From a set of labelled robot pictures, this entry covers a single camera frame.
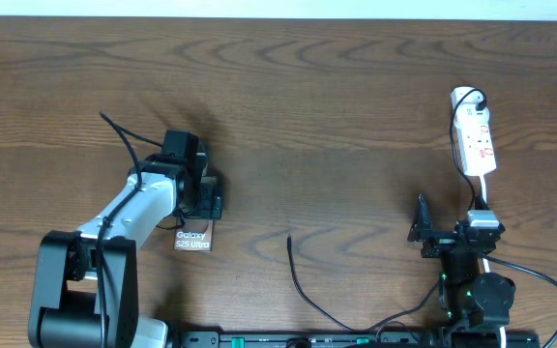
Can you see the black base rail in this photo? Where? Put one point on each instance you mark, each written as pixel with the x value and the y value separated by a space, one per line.
pixel 392 338

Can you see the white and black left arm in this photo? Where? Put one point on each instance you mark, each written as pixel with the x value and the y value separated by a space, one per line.
pixel 85 292

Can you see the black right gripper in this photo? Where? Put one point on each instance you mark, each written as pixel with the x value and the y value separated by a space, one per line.
pixel 422 231

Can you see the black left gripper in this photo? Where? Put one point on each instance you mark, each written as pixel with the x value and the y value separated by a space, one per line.
pixel 211 205

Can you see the white power strip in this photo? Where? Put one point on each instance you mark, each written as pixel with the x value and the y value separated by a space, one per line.
pixel 476 150

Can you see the white USB charger adapter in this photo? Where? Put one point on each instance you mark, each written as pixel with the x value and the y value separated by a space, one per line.
pixel 469 106

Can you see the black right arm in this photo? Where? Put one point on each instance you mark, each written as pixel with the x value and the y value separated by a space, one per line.
pixel 478 303

